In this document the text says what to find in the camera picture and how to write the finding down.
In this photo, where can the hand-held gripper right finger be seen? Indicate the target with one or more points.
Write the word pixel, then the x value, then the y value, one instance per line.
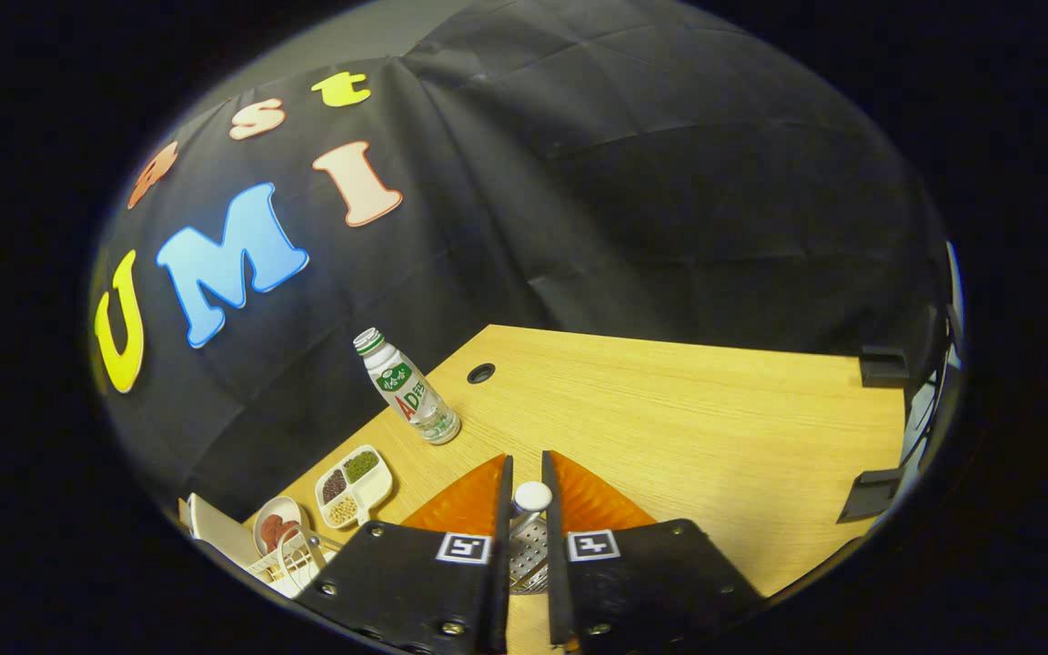
pixel 651 591

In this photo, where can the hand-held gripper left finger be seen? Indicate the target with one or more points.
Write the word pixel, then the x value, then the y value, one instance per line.
pixel 406 591

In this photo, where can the white divided dish with beans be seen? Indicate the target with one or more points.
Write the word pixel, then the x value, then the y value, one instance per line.
pixel 377 489

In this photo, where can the grey plate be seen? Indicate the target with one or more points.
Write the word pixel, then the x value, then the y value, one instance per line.
pixel 283 506

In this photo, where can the brown meat patty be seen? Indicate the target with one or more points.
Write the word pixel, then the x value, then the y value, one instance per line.
pixel 277 530

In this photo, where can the white toaster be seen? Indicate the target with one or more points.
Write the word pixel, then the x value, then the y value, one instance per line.
pixel 215 532

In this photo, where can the white drink bottle green label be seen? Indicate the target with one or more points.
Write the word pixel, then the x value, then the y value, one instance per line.
pixel 406 389

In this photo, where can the black backdrop cloth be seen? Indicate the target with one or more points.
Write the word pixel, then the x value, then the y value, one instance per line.
pixel 624 182

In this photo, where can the black bracket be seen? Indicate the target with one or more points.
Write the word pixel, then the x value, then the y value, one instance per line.
pixel 883 367

